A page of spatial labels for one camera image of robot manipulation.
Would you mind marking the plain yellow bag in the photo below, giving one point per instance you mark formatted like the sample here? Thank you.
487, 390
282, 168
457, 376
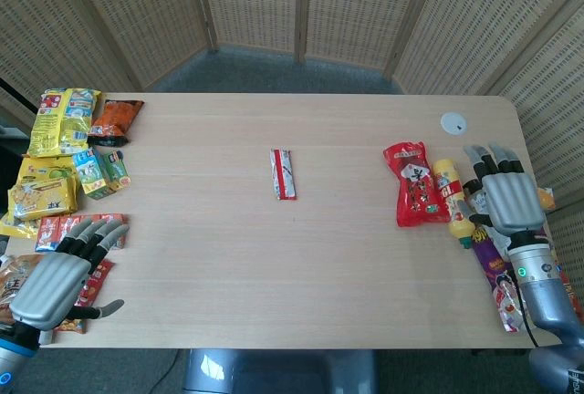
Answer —
16, 227

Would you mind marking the small orange packet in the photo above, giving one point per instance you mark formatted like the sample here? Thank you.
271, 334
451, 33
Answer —
546, 199

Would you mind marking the purple snack bag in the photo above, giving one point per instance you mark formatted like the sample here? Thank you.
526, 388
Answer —
495, 275

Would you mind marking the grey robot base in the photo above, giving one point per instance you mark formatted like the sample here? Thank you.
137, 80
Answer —
278, 373

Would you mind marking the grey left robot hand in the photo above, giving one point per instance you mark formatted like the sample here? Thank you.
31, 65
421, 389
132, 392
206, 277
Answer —
50, 284

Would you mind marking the yellow lemon snack pack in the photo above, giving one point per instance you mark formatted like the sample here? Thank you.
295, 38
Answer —
43, 168

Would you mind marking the yellow snack tube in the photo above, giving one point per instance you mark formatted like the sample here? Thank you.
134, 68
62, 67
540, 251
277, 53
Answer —
452, 193

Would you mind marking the woven wicker folding screen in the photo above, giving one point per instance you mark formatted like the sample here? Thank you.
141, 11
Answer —
292, 2

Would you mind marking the blue green drink carton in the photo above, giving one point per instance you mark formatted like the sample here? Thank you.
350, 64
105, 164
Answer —
91, 175

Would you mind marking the red bag with Chinese print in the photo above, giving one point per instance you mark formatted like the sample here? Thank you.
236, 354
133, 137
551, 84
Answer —
415, 184

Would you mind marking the white labelled small bottle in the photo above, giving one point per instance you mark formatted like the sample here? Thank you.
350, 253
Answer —
475, 195

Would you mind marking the orange black chip bag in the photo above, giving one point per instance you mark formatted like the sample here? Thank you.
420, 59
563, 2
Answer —
114, 120

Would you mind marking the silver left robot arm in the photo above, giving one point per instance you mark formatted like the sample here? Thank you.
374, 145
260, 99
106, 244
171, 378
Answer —
11, 362

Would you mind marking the red orange snack packet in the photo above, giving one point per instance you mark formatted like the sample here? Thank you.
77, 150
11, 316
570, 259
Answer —
93, 287

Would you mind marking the large yellow snack bag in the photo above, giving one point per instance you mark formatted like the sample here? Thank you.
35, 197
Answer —
59, 122

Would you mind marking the red white snack packet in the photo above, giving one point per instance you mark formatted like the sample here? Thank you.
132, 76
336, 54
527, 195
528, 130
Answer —
284, 174

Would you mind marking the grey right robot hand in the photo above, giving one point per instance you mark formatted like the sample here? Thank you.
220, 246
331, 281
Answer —
513, 200

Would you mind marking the yellow cracker bag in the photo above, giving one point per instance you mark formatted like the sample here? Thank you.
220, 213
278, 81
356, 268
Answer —
43, 198

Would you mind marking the red drink carton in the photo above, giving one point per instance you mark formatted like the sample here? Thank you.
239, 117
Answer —
68, 225
47, 232

